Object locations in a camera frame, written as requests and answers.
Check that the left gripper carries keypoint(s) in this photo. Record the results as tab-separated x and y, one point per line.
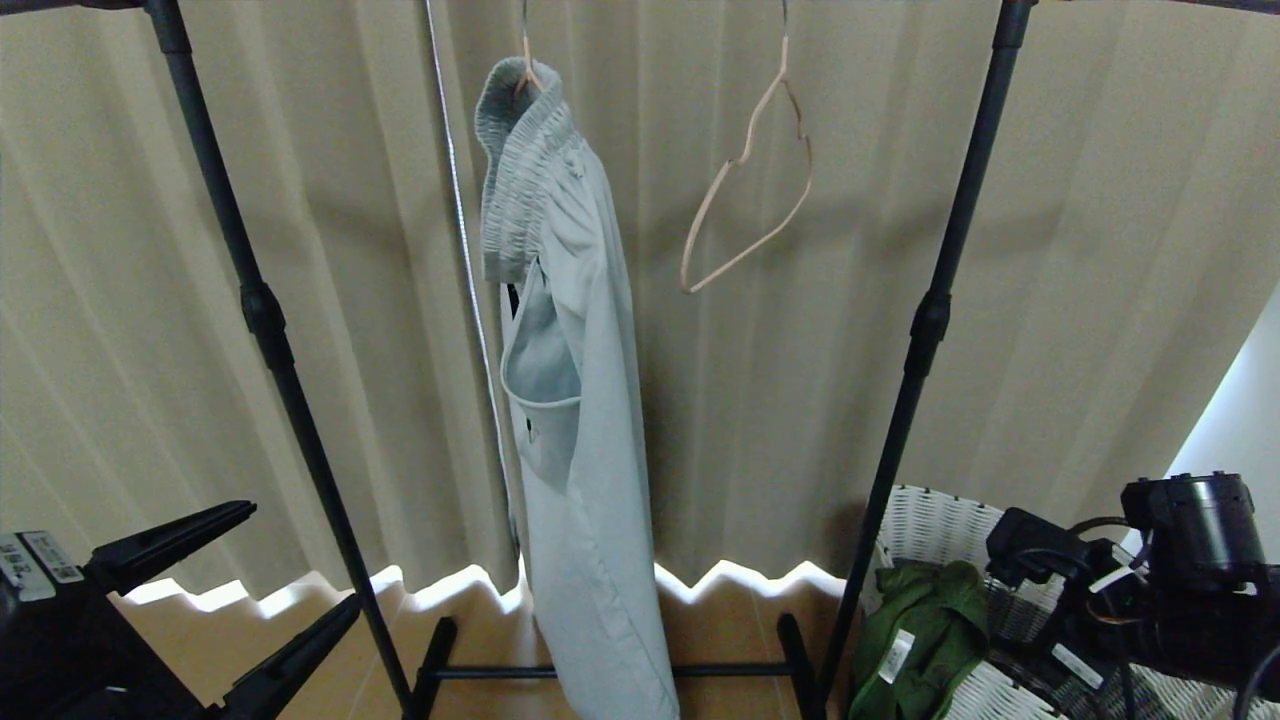
70	660

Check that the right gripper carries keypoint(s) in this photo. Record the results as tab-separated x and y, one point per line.
1180	630

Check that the green garment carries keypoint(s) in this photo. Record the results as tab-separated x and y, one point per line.
920	620

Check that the pale grey shorts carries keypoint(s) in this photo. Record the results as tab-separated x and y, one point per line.
590	450

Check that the pink clothes hanger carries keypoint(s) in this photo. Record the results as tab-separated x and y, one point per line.
775	90
528	70

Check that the white laundry basket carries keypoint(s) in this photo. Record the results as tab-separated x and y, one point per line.
930	520

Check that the black clothes rack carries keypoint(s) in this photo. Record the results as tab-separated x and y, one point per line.
265	310

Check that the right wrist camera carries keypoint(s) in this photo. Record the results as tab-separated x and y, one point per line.
1035	545

